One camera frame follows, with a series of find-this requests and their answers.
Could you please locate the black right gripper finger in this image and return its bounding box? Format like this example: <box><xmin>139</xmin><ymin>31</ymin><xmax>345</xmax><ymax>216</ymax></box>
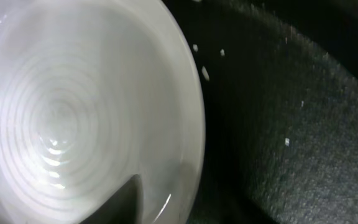
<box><xmin>80</xmin><ymin>174</ymin><xmax>143</xmax><ymax>224</ymax></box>

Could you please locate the grey plate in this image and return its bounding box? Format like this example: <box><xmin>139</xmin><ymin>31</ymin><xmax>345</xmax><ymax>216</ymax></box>
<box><xmin>0</xmin><ymin>1</ymin><xmax>205</xmax><ymax>223</ymax></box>

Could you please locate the round black tray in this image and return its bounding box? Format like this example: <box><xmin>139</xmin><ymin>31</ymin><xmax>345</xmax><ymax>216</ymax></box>
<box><xmin>166</xmin><ymin>1</ymin><xmax>358</xmax><ymax>223</ymax></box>

